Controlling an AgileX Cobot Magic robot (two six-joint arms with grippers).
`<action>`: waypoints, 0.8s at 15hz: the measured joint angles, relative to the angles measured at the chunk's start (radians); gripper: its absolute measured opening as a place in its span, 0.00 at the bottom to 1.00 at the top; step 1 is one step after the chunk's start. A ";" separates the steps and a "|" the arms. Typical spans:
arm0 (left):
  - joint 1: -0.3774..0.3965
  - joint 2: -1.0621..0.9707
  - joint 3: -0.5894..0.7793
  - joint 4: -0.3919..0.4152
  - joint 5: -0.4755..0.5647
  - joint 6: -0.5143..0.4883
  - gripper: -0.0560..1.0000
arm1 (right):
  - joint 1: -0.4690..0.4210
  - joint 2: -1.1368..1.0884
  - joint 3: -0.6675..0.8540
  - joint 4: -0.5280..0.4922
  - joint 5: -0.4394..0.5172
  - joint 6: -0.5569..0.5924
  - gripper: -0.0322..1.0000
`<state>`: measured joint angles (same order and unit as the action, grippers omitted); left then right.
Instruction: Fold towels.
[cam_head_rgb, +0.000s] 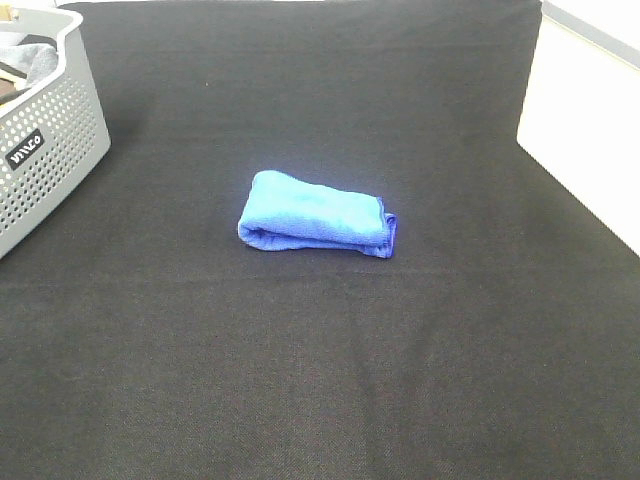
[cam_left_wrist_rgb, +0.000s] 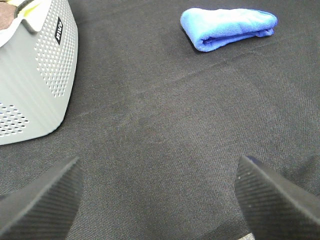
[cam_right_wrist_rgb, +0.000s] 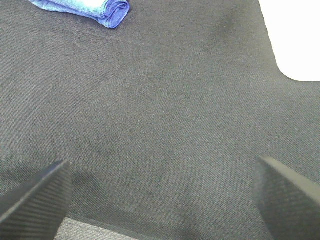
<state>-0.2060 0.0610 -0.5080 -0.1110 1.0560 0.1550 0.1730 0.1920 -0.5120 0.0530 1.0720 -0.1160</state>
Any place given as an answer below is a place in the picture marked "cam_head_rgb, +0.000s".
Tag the grey perforated plastic basket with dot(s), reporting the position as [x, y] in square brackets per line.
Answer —
[53, 135]

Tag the blue microfiber towel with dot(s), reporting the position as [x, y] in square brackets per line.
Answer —
[284, 213]

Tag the white plastic storage crate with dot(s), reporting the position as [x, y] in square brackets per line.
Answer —
[580, 114]

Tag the black table cloth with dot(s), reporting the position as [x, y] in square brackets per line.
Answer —
[141, 338]

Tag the grey towel in basket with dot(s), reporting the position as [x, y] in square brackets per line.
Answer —
[28, 64]

